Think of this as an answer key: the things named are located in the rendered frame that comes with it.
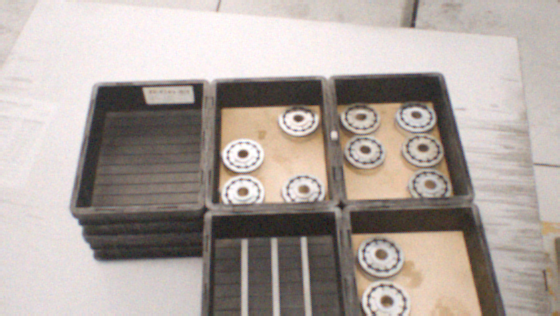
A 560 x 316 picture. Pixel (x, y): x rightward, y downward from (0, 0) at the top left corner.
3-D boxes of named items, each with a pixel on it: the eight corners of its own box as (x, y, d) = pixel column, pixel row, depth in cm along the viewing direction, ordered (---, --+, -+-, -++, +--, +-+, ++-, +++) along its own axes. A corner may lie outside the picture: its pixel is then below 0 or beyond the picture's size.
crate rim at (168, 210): (95, 88, 169) (92, 81, 168) (211, 84, 170) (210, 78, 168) (70, 219, 145) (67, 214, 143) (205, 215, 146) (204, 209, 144)
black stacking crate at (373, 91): (325, 106, 178) (327, 76, 169) (434, 103, 178) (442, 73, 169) (338, 232, 154) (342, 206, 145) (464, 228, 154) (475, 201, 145)
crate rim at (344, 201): (326, 81, 170) (327, 74, 168) (441, 77, 171) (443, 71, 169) (340, 211, 146) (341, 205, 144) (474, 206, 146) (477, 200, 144)
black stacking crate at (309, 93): (215, 110, 177) (211, 80, 168) (324, 106, 178) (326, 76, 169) (210, 237, 153) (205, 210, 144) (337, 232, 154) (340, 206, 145)
